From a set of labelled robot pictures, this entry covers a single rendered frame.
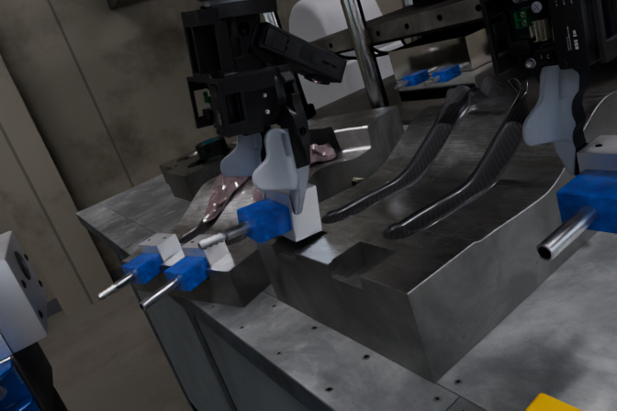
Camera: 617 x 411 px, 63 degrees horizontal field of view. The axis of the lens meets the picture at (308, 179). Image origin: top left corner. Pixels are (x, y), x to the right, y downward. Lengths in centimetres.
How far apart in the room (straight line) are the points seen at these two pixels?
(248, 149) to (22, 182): 261
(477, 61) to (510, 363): 97
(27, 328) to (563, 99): 51
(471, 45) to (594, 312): 91
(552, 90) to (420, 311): 19
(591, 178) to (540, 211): 13
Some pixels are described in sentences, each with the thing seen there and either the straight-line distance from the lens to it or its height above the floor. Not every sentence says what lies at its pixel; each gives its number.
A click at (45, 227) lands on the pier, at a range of 314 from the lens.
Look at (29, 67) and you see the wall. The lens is 326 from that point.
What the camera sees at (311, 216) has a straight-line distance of 54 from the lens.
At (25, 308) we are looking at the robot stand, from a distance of 57.
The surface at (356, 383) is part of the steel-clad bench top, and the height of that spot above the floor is 80.
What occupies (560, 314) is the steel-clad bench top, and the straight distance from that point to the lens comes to 51.
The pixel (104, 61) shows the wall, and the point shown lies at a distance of 329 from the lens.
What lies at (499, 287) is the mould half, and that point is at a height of 83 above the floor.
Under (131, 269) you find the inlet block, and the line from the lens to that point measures 76.
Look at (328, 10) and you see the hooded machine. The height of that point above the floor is 113.
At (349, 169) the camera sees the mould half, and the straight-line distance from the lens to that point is 83.
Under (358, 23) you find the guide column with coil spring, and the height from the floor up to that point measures 106.
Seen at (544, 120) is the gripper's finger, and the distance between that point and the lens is 40.
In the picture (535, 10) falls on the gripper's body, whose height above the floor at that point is 107.
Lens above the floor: 111
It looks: 17 degrees down
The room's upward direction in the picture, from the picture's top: 19 degrees counter-clockwise
